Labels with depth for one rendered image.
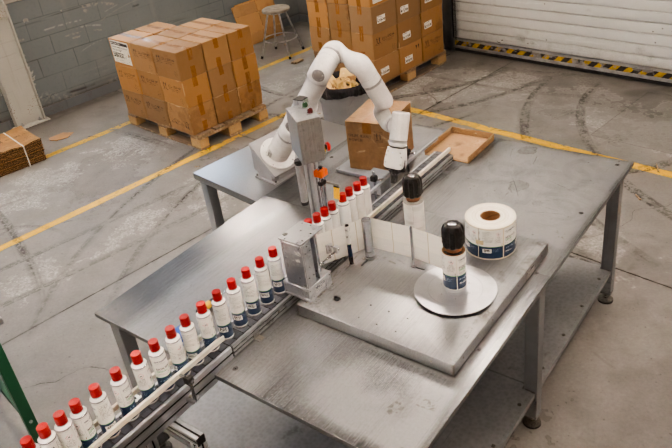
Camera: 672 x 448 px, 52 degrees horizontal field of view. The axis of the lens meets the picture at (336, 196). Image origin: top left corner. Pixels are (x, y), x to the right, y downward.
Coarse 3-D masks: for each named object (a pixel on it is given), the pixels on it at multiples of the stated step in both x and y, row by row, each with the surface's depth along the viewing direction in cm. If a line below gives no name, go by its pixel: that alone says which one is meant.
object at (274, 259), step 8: (272, 248) 261; (272, 256) 262; (280, 256) 264; (272, 264) 262; (280, 264) 264; (272, 272) 265; (280, 272) 265; (272, 280) 267; (280, 280) 266; (280, 288) 268
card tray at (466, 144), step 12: (444, 132) 382; (456, 132) 387; (468, 132) 383; (480, 132) 378; (432, 144) 374; (444, 144) 377; (456, 144) 375; (468, 144) 374; (480, 144) 372; (456, 156) 363; (468, 156) 354
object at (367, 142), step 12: (360, 108) 361; (372, 108) 359; (396, 108) 355; (408, 108) 360; (348, 120) 349; (360, 120) 347; (372, 120) 346; (348, 132) 352; (360, 132) 348; (372, 132) 345; (384, 132) 342; (408, 132) 364; (348, 144) 356; (360, 144) 352; (372, 144) 349; (384, 144) 345; (408, 144) 366; (360, 156) 356; (372, 156) 352; (384, 156) 349; (360, 168) 360; (372, 168) 356; (384, 168) 353
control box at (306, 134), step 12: (288, 108) 277; (300, 108) 276; (312, 108) 276; (288, 120) 279; (300, 120) 265; (312, 120) 266; (300, 132) 267; (312, 132) 268; (300, 144) 269; (312, 144) 271; (300, 156) 274; (312, 156) 273; (324, 156) 275
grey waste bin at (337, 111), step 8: (352, 96) 535; (360, 96) 539; (368, 96) 548; (328, 104) 543; (336, 104) 539; (344, 104) 538; (352, 104) 539; (360, 104) 542; (328, 112) 548; (336, 112) 543; (344, 112) 542; (352, 112) 543; (328, 120) 553; (336, 120) 548; (344, 120) 546
